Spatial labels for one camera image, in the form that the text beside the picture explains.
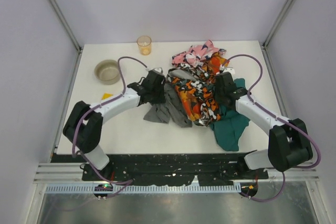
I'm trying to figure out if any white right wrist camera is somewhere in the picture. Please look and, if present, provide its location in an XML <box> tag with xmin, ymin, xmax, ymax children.
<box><xmin>219</xmin><ymin>66</ymin><xmax>235</xmax><ymax>76</ymax></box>

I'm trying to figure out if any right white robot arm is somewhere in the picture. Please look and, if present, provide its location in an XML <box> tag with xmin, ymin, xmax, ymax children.
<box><xmin>215</xmin><ymin>72</ymin><xmax>313</xmax><ymax>172</ymax></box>

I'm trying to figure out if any purple cable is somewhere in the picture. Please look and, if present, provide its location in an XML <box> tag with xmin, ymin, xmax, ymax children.
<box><xmin>72</xmin><ymin>56</ymin><xmax>150</xmax><ymax>198</ymax></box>
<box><xmin>219</xmin><ymin>54</ymin><xmax>321</xmax><ymax>202</ymax></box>

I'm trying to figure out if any grey ceramic bowl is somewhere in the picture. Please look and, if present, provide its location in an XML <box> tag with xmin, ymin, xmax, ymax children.
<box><xmin>94</xmin><ymin>59</ymin><xmax>121</xmax><ymax>85</ymax></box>

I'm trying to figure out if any yellow cube block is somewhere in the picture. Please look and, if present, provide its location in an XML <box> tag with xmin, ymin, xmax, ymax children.
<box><xmin>101</xmin><ymin>93</ymin><xmax>113</xmax><ymax>100</ymax></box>

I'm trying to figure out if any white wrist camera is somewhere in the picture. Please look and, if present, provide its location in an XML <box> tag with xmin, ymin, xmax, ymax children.
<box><xmin>146</xmin><ymin>67</ymin><xmax>163</xmax><ymax>75</ymax></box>
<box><xmin>219</xmin><ymin>66</ymin><xmax>235</xmax><ymax>76</ymax></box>

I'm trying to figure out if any pink patterned cloth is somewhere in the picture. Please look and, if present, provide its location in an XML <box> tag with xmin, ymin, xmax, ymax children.
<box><xmin>172</xmin><ymin>40</ymin><xmax>227</xmax><ymax>67</ymax></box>

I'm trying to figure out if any teal cloth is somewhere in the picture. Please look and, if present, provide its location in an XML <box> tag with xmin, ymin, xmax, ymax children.
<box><xmin>208</xmin><ymin>78</ymin><xmax>251</xmax><ymax>153</ymax></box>

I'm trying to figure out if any grey cloth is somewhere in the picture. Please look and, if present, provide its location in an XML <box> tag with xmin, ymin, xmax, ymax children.
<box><xmin>143</xmin><ymin>83</ymin><xmax>192</xmax><ymax>128</ymax></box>

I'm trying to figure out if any right aluminium frame post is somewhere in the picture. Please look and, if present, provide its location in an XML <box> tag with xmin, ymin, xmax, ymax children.
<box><xmin>261</xmin><ymin>0</ymin><xmax>296</xmax><ymax>50</ymax></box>

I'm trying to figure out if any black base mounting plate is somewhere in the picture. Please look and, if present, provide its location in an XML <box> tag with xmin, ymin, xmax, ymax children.
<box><xmin>51</xmin><ymin>153</ymin><xmax>268</xmax><ymax>187</ymax></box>

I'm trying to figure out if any left aluminium frame post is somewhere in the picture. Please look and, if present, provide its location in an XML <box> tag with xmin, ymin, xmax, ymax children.
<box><xmin>47</xmin><ymin>0</ymin><xmax>82</xmax><ymax>53</ymax></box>

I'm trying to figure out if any orange brown patterned cloth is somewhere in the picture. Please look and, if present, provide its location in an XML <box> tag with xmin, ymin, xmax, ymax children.
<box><xmin>202</xmin><ymin>52</ymin><xmax>229</xmax><ymax>75</ymax></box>

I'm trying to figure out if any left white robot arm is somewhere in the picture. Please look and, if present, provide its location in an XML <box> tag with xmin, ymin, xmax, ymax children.
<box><xmin>62</xmin><ymin>70</ymin><xmax>165</xmax><ymax>170</ymax></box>

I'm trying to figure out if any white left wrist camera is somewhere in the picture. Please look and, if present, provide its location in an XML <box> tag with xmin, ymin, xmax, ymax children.
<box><xmin>146</xmin><ymin>67</ymin><xmax>163</xmax><ymax>75</ymax></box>

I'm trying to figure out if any aluminium frame post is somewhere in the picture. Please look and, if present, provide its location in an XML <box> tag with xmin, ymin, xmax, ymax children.
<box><xmin>261</xmin><ymin>0</ymin><xmax>296</xmax><ymax>50</ymax></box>
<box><xmin>47</xmin><ymin>0</ymin><xmax>82</xmax><ymax>53</ymax></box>

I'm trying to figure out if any white slotted cable duct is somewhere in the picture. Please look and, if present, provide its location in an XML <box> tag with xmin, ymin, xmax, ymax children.
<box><xmin>45</xmin><ymin>183</ymin><xmax>241</xmax><ymax>194</ymax></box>

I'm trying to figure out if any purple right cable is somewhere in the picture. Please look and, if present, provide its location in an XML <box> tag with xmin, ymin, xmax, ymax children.
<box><xmin>219</xmin><ymin>54</ymin><xmax>321</xmax><ymax>202</ymax></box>

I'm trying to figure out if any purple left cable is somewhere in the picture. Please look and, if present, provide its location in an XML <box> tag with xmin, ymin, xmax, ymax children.
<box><xmin>72</xmin><ymin>56</ymin><xmax>150</xmax><ymax>198</ymax></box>

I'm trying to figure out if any black orange camouflage cloth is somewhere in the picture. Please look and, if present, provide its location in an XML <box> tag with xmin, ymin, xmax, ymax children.
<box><xmin>166</xmin><ymin>63</ymin><xmax>222</xmax><ymax>126</ymax></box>

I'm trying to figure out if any orange translucent plastic cup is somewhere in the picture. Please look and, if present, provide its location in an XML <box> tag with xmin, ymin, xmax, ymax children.
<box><xmin>136</xmin><ymin>35</ymin><xmax>152</xmax><ymax>56</ymax></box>

